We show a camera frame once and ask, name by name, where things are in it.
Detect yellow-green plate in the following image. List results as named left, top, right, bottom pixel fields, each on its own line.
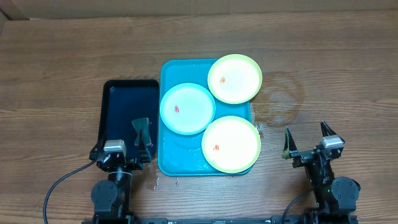
left=201, top=116, right=261, bottom=174
left=207, top=54, right=262, bottom=105

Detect teal plastic tray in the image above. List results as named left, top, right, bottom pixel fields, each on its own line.
left=158, top=59, right=252, bottom=176

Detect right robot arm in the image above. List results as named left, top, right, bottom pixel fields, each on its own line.
left=281, top=121, right=361, bottom=224

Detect black water tray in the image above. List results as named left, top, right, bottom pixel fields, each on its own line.
left=98, top=80, right=160, bottom=159

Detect far yellow-green plate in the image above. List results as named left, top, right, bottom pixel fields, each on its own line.
left=207, top=54, right=262, bottom=105

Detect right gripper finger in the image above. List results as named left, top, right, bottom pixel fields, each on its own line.
left=282, top=126, right=298, bottom=159
left=320, top=121, right=336, bottom=137

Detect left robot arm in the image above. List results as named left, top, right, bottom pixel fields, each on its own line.
left=91, top=130, right=152, bottom=224

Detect light blue plate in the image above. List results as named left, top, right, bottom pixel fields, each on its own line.
left=160, top=83, right=216, bottom=135

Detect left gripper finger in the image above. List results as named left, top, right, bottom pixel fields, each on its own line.
left=93, top=136, right=106, bottom=152
left=138, top=130, right=152, bottom=162

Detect near yellow-green plate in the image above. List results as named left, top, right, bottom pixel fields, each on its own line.
left=201, top=116, right=261, bottom=174

